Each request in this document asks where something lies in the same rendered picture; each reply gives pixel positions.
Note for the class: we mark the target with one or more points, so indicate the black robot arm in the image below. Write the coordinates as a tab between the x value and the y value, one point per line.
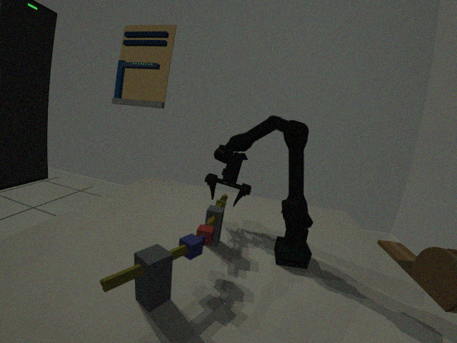
294	208

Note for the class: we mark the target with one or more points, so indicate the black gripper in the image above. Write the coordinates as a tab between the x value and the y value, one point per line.
230	177

